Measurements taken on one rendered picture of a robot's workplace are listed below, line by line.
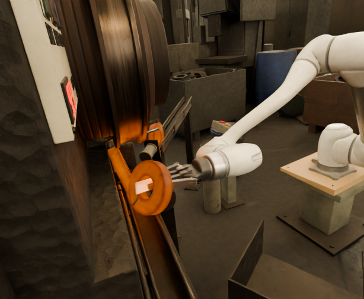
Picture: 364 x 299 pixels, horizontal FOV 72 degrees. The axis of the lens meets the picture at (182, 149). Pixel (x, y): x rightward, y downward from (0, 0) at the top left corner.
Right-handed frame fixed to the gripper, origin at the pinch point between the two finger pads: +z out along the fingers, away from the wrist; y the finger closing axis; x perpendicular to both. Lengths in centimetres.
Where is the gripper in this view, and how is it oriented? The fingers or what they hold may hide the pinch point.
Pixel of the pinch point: (146, 184)
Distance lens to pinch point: 74.0
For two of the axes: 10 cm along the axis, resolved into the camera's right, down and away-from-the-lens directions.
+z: -8.9, 2.0, -4.0
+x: -0.2, -9.1, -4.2
